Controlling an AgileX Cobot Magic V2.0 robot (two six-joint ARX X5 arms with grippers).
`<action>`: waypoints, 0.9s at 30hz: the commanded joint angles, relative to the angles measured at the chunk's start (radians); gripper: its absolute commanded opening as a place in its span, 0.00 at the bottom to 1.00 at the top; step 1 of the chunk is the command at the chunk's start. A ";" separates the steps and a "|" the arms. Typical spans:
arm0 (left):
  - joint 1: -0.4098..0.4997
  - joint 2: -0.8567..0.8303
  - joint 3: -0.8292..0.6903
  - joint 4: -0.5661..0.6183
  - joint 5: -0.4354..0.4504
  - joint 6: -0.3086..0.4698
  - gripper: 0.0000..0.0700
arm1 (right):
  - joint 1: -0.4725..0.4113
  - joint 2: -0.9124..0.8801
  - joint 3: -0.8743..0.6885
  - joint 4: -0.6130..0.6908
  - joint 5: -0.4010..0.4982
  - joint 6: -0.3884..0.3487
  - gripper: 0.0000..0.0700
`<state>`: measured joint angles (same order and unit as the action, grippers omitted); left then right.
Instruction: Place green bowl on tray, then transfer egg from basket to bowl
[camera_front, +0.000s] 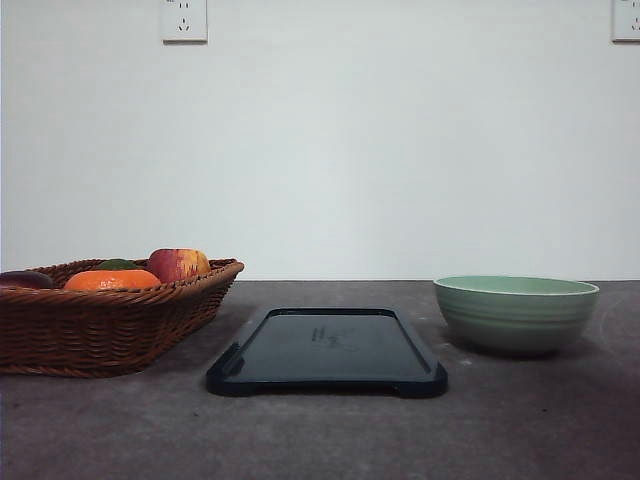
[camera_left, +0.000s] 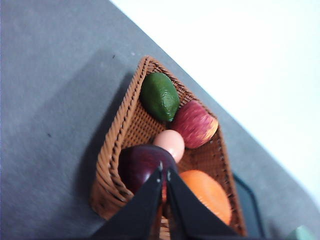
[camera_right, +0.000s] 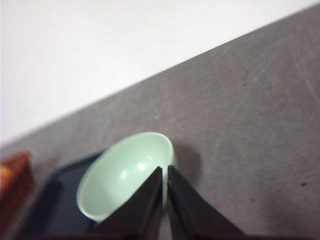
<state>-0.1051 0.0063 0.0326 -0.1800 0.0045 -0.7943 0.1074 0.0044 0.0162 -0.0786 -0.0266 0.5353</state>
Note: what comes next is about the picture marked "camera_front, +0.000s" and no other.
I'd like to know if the white wall socket right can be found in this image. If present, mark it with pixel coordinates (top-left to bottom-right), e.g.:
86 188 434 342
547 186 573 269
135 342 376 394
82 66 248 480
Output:
607 0 640 48

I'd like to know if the white wall socket left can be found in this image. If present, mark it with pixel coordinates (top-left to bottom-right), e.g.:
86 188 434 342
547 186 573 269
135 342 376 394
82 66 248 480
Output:
160 0 208 47

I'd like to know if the black rectangular tray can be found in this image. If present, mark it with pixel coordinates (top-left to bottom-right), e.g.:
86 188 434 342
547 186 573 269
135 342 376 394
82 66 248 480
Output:
207 308 448 398

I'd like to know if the red yellow apple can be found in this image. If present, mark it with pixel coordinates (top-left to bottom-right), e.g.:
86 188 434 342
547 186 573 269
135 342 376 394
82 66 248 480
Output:
147 248 211 281

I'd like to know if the dark purple fruit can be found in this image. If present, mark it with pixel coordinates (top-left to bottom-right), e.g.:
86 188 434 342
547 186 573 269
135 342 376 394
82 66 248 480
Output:
0 271 54 290

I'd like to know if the green avocado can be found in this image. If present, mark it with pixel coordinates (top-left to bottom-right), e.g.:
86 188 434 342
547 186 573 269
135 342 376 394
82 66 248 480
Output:
95 258 137 270

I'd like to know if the brown wicker basket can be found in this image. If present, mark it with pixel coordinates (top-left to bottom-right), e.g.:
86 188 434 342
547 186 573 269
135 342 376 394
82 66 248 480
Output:
0 258 245 377

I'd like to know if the white wall socket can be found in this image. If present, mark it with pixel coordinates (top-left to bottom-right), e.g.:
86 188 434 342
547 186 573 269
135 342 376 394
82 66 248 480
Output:
607 0 640 48
160 0 208 47

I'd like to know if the green ceramic bowl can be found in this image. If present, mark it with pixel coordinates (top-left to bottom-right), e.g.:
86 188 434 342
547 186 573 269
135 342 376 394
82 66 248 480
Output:
433 275 600 354

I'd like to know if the orange tangerine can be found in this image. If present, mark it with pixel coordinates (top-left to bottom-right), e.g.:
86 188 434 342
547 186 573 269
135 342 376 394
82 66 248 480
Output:
64 269 162 291

